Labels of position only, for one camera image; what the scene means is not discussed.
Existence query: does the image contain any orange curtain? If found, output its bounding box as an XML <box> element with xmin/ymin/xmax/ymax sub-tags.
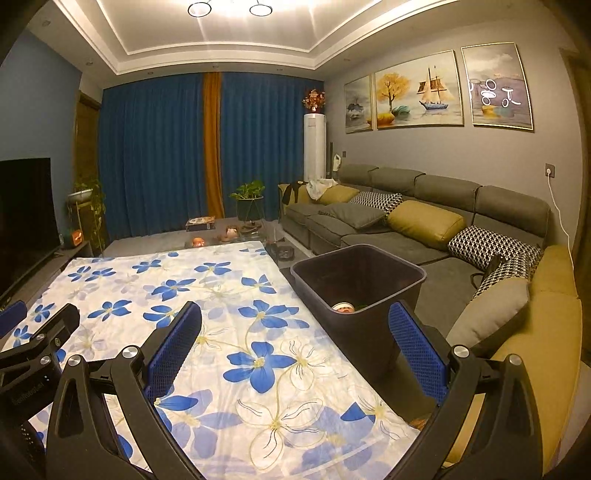
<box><xmin>203</xmin><ymin>71</ymin><xmax>225</xmax><ymax>220</ymax></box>

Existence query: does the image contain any small yellow cushion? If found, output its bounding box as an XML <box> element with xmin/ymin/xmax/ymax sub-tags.
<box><xmin>318</xmin><ymin>185</ymin><xmax>360</xmax><ymax>206</ymax></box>

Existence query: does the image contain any houndstooth pillow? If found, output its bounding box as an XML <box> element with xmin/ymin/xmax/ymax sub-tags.
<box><xmin>471</xmin><ymin>253</ymin><xmax>546</xmax><ymax>298</ymax></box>

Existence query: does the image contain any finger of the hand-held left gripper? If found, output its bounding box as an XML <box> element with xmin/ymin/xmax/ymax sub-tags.
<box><xmin>0</xmin><ymin>300</ymin><xmax>27</xmax><ymax>329</ymax></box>
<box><xmin>0</xmin><ymin>305</ymin><xmax>80</xmax><ymax>370</ymax></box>

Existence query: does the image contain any white standing air conditioner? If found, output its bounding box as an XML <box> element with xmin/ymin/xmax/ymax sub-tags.
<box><xmin>302</xmin><ymin>113</ymin><xmax>328</xmax><ymax>183</ymax></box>

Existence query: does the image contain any black flat television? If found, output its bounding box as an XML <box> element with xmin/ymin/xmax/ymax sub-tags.
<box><xmin>0</xmin><ymin>157</ymin><xmax>63</xmax><ymax>296</ymax></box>

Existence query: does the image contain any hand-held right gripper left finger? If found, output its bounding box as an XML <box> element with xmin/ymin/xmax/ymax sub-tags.
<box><xmin>45</xmin><ymin>301</ymin><xmax>204</xmax><ymax>480</ymax></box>

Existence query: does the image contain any dark television stand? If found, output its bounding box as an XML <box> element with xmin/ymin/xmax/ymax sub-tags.
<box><xmin>0</xmin><ymin>244</ymin><xmax>100</xmax><ymax>324</ymax></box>

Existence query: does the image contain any small framed landscape painting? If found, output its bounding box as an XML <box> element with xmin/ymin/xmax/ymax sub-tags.
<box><xmin>344</xmin><ymin>74</ymin><xmax>375</xmax><ymax>134</ymax></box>

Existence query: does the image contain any framed purple sky painting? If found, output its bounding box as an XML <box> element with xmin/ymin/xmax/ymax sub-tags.
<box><xmin>461</xmin><ymin>43</ymin><xmax>535</xmax><ymax>131</ymax></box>

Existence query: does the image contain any white power cable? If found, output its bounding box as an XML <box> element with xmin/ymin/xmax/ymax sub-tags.
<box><xmin>549</xmin><ymin>174</ymin><xmax>575</xmax><ymax>278</ymax></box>

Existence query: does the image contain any blue curtain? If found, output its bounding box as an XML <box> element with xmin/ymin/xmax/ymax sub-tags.
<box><xmin>97</xmin><ymin>74</ymin><xmax>218</xmax><ymax>238</ymax></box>
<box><xmin>219</xmin><ymin>71</ymin><xmax>326</xmax><ymax>220</ymax></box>

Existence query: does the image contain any trailing plant on gold stand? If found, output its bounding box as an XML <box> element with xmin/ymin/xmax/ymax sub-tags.
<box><xmin>67</xmin><ymin>178</ymin><xmax>107</xmax><ymax>254</ymax></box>

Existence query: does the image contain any black garment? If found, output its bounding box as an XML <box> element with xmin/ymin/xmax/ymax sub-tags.
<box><xmin>283</xmin><ymin>182</ymin><xmax>308</xmax><ymax>206</ymax></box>

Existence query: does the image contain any grey pillow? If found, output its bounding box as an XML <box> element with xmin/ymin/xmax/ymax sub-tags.
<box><xmin>329</xmin><ymin>202</ymin><xmax>389</xmax><ymax>232</ymax></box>
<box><xmin>445</xmin><ymin>277</ymin><xmax>531</xmax><ymax>356</ymax></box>

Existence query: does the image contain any yellow leather cushion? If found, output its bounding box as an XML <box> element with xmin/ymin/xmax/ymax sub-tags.
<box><xmin>387</xmin><ymin>200</ymin><xmax>466</xmax><ymax>251</ymax></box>

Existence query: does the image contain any blue floral tablecloth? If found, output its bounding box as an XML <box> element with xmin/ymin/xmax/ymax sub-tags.
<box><xmin>0</xmin><ymin>240</ymin><xmax>421</xmax><ymax>480</ymax></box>

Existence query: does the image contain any black white patterned pillow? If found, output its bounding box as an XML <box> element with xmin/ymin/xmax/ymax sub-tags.
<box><xmin>348</xmin><ymin>191</ymin><xmax>403</xmax><ymax>214</ymax></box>
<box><xmin>448</xmin><ymin>225</ymin><xmax>543</xmax><ymax>271</ymax></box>

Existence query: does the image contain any dark grey coffee table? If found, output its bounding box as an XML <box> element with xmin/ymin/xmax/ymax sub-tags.
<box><xmin>185</xmin><ymin>215</ymin><xmax>315</xmax><ymax>259</ymax></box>

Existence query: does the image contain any potted plant dark green pot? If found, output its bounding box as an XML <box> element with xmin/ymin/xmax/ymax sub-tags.
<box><xmin>229</xmin><ymin>181</ymin><xmax>266</xmax><ymax>222</ymax></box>

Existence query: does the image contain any dark grey plastic bin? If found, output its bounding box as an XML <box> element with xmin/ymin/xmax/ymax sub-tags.
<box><xmin>290</xmin><ymin>244</ymin><xmax>426</xmax><ymax>370</ymax></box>

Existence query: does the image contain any framed sailboat painting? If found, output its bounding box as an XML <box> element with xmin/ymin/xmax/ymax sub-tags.
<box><xmin>373</xmin><ymin>50</ymin><xmax>462</xmax><ymax>131</ymax></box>

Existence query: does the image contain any grey sectional sofa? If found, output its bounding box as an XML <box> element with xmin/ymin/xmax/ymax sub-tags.
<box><xmin>279</xmin><ymin>163</ymin><xmax>578</xmax><ymax>352</ymax></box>

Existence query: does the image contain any red gold flower ornament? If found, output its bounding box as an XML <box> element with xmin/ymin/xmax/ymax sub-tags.
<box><xmin>302</xmin><ymin>88</ymin><xmax>328</xmax><ymax>114</ymax></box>

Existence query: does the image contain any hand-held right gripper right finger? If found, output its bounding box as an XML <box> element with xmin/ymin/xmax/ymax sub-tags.
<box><xmin>389</xmin><ymin>300</ymin><xmax>550</xmax><ymax>480</ymax></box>

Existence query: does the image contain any white cloth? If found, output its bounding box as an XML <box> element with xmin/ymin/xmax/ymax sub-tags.
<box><xmin>307</xmin><ymin>178</ymin><xmax>340</xmax><ymax>200</ymax></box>

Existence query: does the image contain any large yellow sofa cushion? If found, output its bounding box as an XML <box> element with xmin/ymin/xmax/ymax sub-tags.
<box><xmin>445</xmin><ymin>244</ymin><xmax>583</xmax><ymax>467</ymax></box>

